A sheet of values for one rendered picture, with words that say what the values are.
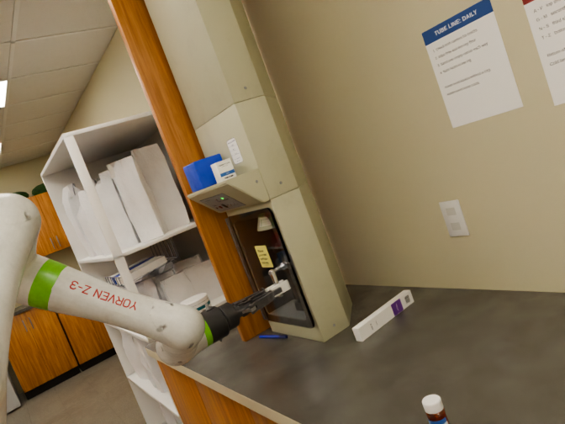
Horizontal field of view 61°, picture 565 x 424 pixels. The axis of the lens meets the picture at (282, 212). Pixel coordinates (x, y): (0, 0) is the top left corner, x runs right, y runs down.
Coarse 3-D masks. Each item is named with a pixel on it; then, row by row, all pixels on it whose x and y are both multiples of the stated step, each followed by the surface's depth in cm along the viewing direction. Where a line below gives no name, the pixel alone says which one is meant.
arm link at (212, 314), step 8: (208, 304) 134; (208, 312) 133; (216, 312) 133; (208, 320) 130; (216, 320) 131; (224, 320) 132; (216, 328) 130; (224, 328) 132; (216, 336) 131; (224, 336) 134
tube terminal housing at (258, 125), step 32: (224, 128) 149; (256, 128) 143; (256, 160) 142; (288, 160) 148; (288, 192) 147; (288, 224) 145; (320, 224) 164; (320, 256) 150; (320, 288) 149; (320, 320) 148
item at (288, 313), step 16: (240, 224) 162; (256, 224) 152; (272, 224) 144; (240, 240) 166; (256, 240) 156; (272, 240) 148; (256, 256) 160; (272, 256) 152; (288, 256) 145; (256, 272) 165; (288, 272) 147; (256, 288) 169; (272, 304) 164; (288, 304) 154; (304, 304) 146; (272, 320) 168; (288, 320) 158; (304, 320) 150
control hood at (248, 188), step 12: (228, 180) 137; (240, 180) 138; (252, 180) 140; (204, 192) 151; (216, 192) 147; (228, 192) 143; (240, 192) 139; (252, 192) 140; (264, 192) 142; (204, 204) 164; (252, 204) 148
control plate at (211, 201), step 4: (216, 196) 150; (220, 196) 149; (224, 196) 148; (228, 196) 147; (200, 200) 161; (204, 200) 159; (208, 200) 158; (212, 200) 156; (216, 200) 155; (220, 200) 153; (224, 200) 152; (228, 200) 151; (232, 200) 149; (236, 200) 148; (208, 204) 162; (212, 204) 161; (216, 204) 159; (220, 204) 158; (224, 204) 156; (232, 204) 154; (236, 204) 152; (240, 204) 151; (244, 204) 150; (224, 208) 160; (228, 208) 159; (232, 208) 157
